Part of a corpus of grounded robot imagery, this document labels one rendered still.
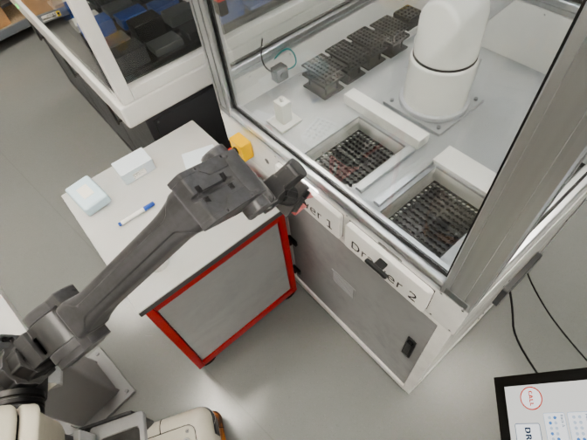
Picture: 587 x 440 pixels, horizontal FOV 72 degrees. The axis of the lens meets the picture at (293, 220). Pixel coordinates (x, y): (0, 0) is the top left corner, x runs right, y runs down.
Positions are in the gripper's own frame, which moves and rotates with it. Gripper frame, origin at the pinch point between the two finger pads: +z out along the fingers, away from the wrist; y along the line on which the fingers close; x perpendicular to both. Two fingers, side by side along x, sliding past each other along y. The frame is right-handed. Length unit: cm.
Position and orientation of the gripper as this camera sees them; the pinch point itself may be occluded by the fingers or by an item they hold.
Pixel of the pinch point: (307, 200)
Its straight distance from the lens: 117.0
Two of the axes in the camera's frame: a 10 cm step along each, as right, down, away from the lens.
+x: -6.2, -6.1, 4.9
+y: 5.5, -7.8, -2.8
